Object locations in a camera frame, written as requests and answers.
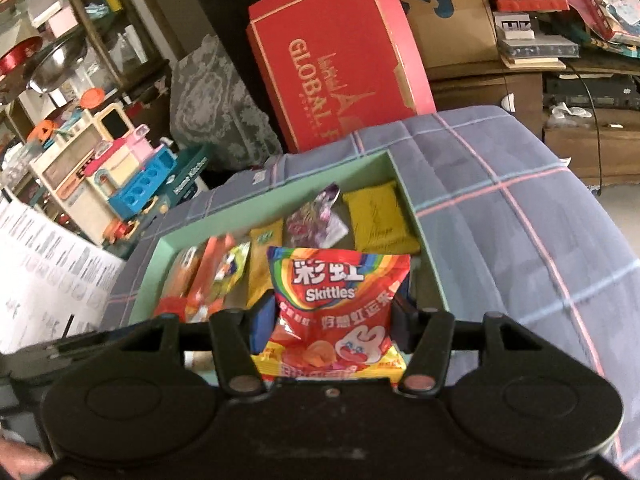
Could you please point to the purple QQ gummy bag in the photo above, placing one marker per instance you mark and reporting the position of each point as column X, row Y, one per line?
column 315, row 224

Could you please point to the white printed instruction sheet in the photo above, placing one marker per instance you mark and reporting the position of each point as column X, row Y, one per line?
column 53, row 282

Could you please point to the grey lace cloth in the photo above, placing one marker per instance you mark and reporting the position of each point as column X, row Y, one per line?
column 210, row 105

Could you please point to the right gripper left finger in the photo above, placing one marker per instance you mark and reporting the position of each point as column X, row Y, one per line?
column 236, row 371

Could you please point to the long orange cracker pack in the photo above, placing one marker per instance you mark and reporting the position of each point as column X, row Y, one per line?
column 182, row 272

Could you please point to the mint green cardboard box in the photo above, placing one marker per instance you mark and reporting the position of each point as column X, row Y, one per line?
column 260, row 210

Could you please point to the orange red translucent packet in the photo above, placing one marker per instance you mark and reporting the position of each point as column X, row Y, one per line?
column 200, row 298

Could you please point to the wooden low shelf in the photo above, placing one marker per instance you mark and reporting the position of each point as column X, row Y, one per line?
column 586, row 110

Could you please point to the red Skittles bag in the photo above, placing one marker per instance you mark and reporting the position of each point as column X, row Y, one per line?
column 334, row 315

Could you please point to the red Global gift box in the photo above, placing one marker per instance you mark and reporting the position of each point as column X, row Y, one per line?
column 332, row 67

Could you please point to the small red candy packet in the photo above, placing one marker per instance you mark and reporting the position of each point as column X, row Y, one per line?
column 173, row 306

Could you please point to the brown cardboard box bear print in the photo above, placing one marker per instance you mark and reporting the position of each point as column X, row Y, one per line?
column 452, row 32

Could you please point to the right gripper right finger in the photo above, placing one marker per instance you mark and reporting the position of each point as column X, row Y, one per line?
column 426, row 336

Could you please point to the golden yellow stick packet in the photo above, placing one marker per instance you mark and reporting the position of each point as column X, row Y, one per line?
column 261, row 239

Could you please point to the yellow green Mini snack bar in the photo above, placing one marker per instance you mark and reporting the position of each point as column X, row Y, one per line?
column 229, row 271

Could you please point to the blue plaid tablecloth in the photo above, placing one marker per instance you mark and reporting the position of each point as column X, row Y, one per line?
column 507, row 225

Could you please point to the yellow snack bar packet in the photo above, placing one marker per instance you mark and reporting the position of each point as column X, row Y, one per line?
column 378, row 222

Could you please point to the toy home kitchen set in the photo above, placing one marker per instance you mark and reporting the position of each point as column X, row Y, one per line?
column 106, row 176

